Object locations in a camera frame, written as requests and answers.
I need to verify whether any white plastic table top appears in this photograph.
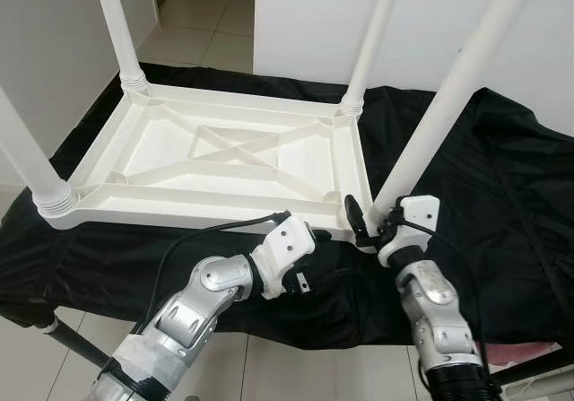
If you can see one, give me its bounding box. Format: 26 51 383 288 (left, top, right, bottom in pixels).
40 83 376 249

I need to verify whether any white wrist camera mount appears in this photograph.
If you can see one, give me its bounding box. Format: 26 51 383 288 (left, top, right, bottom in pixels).
377 195 442 267
249 214 317 296

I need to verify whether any black metal stand leg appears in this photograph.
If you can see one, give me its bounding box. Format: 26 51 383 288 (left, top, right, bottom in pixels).
40 316 113 370
489 352 574 386

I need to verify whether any black cloth cover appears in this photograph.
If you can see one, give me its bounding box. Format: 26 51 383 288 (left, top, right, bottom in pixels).
0 62 574 348

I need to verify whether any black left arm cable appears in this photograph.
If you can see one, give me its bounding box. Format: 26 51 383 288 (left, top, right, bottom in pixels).
143 211 290 330

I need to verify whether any pink cloth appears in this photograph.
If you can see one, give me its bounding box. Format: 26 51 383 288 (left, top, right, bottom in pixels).
484 343 544 366

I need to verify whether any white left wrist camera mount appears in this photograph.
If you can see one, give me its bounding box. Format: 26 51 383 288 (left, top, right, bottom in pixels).
249 214 317 296

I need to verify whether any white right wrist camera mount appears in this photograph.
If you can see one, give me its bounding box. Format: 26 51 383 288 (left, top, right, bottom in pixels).
377 195 442 267

